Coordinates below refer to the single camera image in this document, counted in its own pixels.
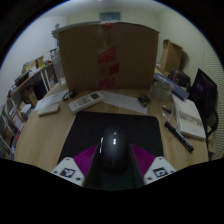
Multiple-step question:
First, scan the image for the white paper sheet with writing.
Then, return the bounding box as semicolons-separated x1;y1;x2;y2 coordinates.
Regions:
34;89;70;112

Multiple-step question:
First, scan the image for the plain white paper sheet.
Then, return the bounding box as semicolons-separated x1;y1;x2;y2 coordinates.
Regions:
99;90;149;115

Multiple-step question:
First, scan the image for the tall brown cardboard box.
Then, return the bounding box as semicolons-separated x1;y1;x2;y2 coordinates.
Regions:
159;39;184;74

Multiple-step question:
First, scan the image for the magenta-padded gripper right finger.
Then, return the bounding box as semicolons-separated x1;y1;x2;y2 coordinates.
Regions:
128;143;177;185

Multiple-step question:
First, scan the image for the clear glass jar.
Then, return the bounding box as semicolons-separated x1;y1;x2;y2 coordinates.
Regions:
51;53;66;86

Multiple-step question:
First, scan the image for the large brown cardboard box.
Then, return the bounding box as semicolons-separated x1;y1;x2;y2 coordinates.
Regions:
58;21;160;92

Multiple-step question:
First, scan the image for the blue flat box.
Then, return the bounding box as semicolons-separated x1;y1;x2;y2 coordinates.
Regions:
153;72;190;101

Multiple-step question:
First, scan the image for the clear plastic container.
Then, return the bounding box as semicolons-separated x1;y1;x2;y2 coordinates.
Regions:
151;79;174;103

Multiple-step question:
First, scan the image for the cluttered wooden side desk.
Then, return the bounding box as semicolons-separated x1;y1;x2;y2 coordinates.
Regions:
6;63;58;104

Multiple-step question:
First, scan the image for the black computer mouse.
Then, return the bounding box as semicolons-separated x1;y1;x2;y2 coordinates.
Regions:
99;126;129;173

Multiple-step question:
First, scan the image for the black binder clip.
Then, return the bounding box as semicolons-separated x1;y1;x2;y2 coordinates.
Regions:
137;94;152;108

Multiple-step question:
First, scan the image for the black rectangular mouse pad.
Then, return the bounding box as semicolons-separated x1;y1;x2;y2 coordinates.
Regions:
57;110;165;164

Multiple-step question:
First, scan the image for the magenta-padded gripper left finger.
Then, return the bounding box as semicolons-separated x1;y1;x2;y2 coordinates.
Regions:
50;143;101;187

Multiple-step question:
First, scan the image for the frosted window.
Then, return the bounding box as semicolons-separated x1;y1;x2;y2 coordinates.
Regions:
98;11;122;23

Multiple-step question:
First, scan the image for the white remote with display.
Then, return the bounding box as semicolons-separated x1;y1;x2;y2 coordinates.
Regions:
68;91;105;114

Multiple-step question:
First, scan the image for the black computer monitor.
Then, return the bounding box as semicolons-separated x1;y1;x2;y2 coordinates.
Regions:
189;68;219;128

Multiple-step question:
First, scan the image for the dark bag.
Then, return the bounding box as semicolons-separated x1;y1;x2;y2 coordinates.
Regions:
169;68;192;89

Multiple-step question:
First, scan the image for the black marker pen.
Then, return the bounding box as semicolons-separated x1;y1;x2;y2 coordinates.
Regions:
164;120;195;154

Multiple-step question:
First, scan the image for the white book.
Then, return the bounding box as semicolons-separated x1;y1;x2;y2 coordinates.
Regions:
171;93;207;141

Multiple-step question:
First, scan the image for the coiled black cable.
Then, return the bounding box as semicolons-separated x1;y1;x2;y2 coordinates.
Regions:
61;89;78;102

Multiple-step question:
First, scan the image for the low shelf unit with books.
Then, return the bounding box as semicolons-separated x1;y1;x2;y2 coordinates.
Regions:
0;99;28;158

